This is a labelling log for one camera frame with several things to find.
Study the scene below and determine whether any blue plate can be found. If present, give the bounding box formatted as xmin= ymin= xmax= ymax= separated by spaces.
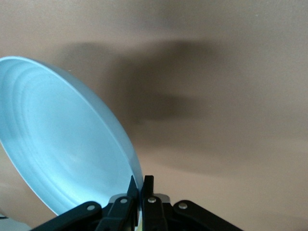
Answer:
xmin=0 ymin=56 xmax=144 ymax=227

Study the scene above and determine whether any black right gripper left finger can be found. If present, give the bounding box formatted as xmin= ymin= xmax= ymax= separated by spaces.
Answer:
xmin=30 ymin=175 xmax=140 ymax=231

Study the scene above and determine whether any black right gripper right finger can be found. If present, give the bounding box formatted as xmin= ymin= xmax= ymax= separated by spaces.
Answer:
xmin=141 ymin=175 xmax=244 ymax=231

